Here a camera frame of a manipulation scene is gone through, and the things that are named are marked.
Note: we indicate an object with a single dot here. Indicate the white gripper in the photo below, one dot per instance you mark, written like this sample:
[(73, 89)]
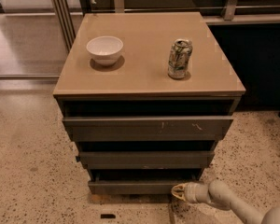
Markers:
[(192, 191)]

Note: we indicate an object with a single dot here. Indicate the grey bottom drawer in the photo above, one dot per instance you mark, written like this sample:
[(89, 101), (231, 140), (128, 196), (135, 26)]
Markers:
[(149, 181)]

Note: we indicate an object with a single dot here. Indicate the grey drawer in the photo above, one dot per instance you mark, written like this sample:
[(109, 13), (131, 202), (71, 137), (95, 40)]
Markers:
[(146, 154), (148, 120), (149, 181)]

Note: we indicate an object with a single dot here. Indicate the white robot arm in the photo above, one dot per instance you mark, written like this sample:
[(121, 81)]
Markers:
[(218, 195)]

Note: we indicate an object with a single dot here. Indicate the grey middle drawer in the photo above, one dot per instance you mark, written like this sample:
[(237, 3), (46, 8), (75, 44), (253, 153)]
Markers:
[(146, 154)]

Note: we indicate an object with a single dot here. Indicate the tan top drawer cabinet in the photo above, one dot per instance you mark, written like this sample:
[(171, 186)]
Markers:
[(141, 72)]

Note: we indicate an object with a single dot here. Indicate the grey top drawer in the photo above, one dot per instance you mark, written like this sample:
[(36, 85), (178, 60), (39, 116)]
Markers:
[(148, 120)]

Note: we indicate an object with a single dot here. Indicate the crushed green white can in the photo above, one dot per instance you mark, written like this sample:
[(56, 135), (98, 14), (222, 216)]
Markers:
[(180, 53)]

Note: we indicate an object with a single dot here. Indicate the white ceramic bowl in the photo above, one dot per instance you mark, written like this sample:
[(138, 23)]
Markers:
[(105, 50)]

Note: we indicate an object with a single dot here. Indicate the wooden metal counter frame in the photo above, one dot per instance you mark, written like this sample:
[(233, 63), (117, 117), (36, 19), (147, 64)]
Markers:
[(183, 0)]

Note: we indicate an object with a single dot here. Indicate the metal sliding door frame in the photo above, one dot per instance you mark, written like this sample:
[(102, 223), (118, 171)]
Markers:
[(62, 12)]

